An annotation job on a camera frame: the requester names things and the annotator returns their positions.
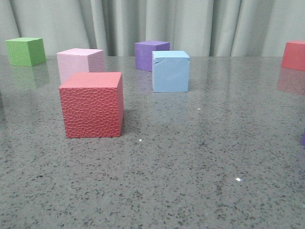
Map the purple foam cube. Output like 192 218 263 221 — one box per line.
134 41 170 72

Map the grey-green curtain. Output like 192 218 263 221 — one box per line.
0 0 305 57

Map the large red textured cube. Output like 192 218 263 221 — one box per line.
59 72 124 138

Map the green foam cube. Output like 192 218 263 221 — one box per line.
5 37 46 66

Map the pink foam cube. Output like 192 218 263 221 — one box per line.
57 48 105 83

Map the light blue cracked cube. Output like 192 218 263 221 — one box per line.
152 51 190 93

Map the red cube at right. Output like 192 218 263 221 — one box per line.
281 40 305 71

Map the purple cube at right edge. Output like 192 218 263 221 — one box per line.
301 133 305 146

